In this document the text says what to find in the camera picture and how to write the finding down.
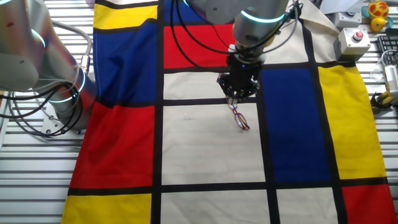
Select black keyboard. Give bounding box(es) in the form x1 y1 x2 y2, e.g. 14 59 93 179
377 35 398 65

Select grey emergency stop box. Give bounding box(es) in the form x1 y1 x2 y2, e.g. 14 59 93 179
333 27 372 62

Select yellow turtle toy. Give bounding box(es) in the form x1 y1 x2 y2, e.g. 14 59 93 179
361 0 394 32

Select grey robot hose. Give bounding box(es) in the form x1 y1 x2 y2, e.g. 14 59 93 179
51 20 94 75

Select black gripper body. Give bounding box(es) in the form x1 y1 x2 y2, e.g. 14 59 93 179
226 54 262 85

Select brown thin-framed glasses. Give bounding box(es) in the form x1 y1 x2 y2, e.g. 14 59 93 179
226 96 251 131

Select small silver ribbed camera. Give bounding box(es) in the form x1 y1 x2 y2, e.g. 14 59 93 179
384 64 398 97

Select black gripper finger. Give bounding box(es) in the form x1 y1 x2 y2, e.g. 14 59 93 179
236 79 261 108
216 74 237 108

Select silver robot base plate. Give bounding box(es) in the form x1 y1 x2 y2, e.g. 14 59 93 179
40 102 86 141

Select grey switch box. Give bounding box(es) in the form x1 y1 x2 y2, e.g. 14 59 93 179
332 11 363 30

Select colour block tablecloth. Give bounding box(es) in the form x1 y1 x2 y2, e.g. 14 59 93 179
61 0 398 224

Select yellow black clamp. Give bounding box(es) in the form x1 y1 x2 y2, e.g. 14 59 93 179
369 90 398 110

